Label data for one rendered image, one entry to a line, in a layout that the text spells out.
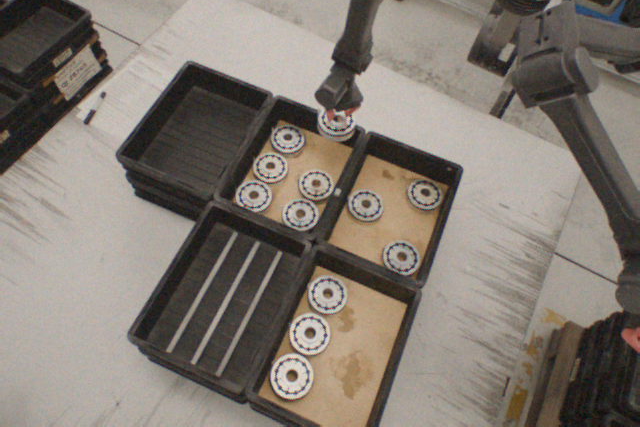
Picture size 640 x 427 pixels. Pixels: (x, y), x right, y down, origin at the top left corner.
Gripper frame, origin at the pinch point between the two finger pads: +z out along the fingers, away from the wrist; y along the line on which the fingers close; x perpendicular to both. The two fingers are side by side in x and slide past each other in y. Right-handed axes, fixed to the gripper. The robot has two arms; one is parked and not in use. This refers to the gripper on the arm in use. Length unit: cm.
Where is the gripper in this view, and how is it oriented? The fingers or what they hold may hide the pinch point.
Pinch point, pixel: (337, 116)
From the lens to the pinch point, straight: 140.7
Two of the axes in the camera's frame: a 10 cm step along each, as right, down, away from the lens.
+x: -3.7, -8.2, 4.4
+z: -0.7, 5.0, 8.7
